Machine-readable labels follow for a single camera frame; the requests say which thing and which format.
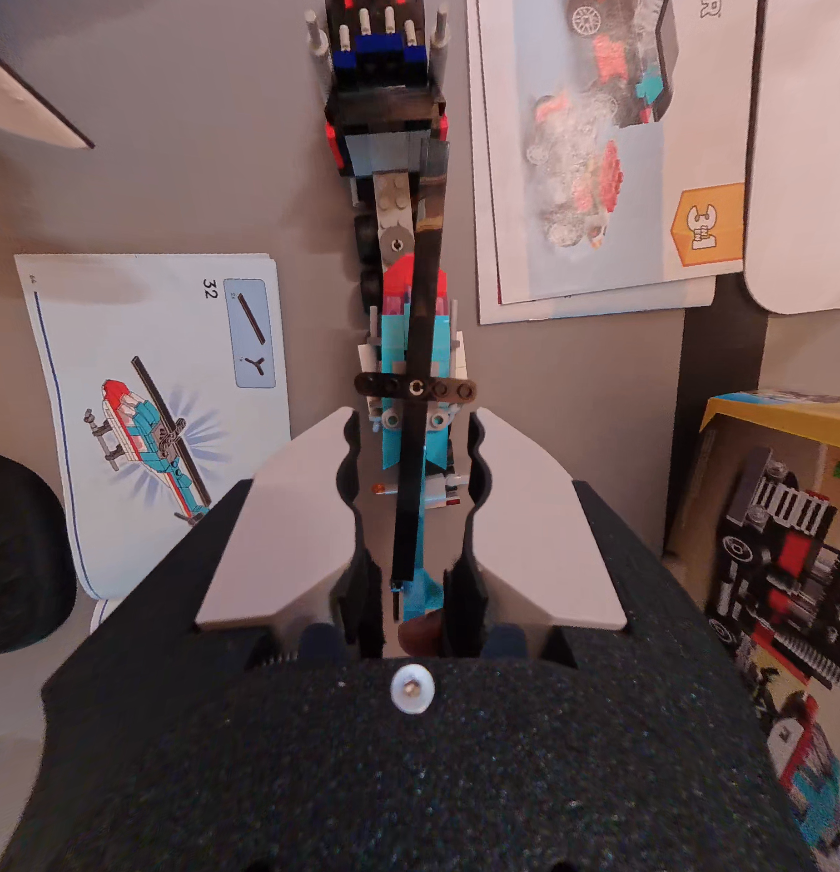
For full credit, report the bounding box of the light blue instruction booklet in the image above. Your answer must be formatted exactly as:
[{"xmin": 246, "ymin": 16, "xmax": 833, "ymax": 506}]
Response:
[{"xmin": 14, "ymin": 253, "xmax": 293, "ymax": 634}]

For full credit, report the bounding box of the person's right hand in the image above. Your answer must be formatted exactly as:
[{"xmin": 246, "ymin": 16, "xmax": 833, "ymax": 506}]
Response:
[{"xmin": 397, "ymin": 608, "xmax": 447, "ymax": 657}]

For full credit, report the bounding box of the lego set cardboard box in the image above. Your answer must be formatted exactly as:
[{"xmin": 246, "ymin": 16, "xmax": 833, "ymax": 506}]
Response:
[{"xmin": 665, "ymin": 390, "xmax": 840, "ymax": 872}]

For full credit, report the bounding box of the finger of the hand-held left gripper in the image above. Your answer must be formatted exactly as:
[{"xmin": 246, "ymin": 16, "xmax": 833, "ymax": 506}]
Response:
[{"xmin": 0, "ymin": 44, "xmax": 95, "ymax": 151}]

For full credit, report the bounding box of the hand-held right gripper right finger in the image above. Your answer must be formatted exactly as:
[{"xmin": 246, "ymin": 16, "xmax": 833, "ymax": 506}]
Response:
[{"xmin": 442, "ymin": 406, "xmax": 630, "ymax": 659}]

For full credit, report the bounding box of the black quilted cushion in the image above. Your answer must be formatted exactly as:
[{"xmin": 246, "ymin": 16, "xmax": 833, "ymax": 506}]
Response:
[{"xmin": 0, "ymin": 451, "xmax": 78, "ymax": 656}]

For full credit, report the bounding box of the black red lego truck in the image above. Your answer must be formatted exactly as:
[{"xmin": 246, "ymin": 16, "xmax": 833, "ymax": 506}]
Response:
[{"xmin": 304, "ymin": 0, "xmax": 455, "ymax": 311}]

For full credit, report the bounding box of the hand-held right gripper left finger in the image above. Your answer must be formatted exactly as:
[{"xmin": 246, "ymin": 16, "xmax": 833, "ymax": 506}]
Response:
[{"xmin": 196, "ymin": 407, "xmax": 385, "ymax": 659}]

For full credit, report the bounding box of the car cover instruction booklet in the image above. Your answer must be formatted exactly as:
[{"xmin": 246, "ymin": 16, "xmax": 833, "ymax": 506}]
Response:
[{"xmin": 466, "ymin": 0, "xmax": 761, "ymax": 326}]

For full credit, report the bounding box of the teal white lego helicopter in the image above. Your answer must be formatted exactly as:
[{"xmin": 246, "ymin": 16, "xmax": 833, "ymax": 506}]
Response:
[{"xmin": 355, "ymin": 139, "xmax": 478, "ymax": 622}]

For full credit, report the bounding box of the lego flatbed trailer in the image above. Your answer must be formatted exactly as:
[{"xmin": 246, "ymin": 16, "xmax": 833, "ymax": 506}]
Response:
[{"xmin": 355, "ymin": 170, "xmax": 472, "ymax": 512}]

